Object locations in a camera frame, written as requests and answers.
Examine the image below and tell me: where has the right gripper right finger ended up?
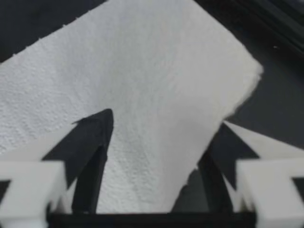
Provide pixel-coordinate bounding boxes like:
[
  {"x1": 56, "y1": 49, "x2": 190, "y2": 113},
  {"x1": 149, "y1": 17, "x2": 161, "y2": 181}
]
[{"x1": 197, "y1": 120, "x2": 304, "y2": 228}]

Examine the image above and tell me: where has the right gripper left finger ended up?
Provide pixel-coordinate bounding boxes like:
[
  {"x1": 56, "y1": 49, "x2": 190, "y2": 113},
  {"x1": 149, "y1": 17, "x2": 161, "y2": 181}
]
[{"x1": 0, "y1": 108, "x2": 114, "y2": 228}]

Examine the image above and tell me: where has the white paper towel sheet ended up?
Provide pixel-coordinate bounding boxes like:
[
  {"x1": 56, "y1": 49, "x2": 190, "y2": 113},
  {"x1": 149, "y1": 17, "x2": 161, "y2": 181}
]
[{"x1": 0, "y1": 0, "x2": 264, "y2": 213}]

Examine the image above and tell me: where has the black frame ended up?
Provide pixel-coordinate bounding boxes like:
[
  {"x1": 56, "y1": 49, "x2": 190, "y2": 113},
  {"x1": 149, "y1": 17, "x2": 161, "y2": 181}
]
[{"x1": 197, "y1": 0, "x2": 304, "y2": 54}]

